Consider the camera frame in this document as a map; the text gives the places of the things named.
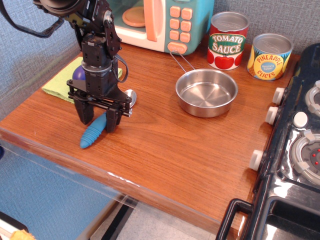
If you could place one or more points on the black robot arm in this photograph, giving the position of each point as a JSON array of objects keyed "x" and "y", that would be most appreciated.
[{"x": 93, "y": 23}]

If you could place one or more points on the teal toy microwave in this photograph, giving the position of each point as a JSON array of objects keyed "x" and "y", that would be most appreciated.
[{"x": 163, "y": 25}]

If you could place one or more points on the green folded cloth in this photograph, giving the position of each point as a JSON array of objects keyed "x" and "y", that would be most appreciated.
[{"x": 57, "y": 86}]

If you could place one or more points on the black toy stove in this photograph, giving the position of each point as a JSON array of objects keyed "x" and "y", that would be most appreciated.
[{"x": 286, "y": 193}]

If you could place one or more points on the pineapple slices can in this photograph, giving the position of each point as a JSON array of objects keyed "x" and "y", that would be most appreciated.
[{"x": 269, "y": 56}]

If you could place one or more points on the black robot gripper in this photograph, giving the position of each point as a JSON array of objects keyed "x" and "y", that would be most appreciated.
[{"x": 99, "y": 89}]

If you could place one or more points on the purple toy eggplant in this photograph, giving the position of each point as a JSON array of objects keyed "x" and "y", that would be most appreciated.
[{"x": 79, "y": 74}]

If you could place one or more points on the white stove knob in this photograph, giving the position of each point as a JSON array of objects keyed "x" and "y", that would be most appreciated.
[
  {"x": 256, "y": 159},
  {"x": 271, "y": 115},
  {"x": 278, "y": 95}
]

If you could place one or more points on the small steel saucepan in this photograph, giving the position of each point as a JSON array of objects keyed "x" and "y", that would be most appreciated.
[{"x": 203, "y": 92}]

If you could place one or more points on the blue handled metal spoon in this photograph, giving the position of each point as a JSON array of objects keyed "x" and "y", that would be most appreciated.
[{"x": 95, "y": 129}]

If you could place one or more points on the tomato sauce can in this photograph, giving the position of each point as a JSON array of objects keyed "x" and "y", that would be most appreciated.
[{"x": 227, "y": 38}]

